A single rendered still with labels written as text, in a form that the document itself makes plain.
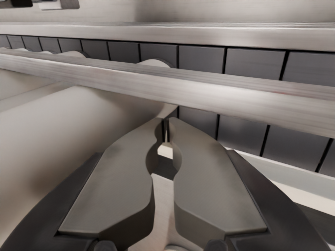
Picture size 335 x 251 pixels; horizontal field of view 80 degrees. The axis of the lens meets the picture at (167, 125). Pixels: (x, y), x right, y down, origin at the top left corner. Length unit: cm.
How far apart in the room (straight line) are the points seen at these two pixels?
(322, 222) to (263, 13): 19
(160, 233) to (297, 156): 24
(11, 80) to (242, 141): 19
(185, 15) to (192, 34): 6
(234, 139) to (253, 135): 2
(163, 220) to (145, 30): 25
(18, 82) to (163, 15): 15
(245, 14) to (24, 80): 19
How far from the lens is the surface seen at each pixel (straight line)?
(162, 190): 27
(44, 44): 30
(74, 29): 25
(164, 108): 15
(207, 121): 18
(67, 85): 17
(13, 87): 20
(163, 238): 36
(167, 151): 17
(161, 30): 18
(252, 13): 20
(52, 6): 23
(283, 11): 20
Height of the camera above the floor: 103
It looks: 48 degrees down
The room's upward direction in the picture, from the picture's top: 132 degrees counter-clockwise
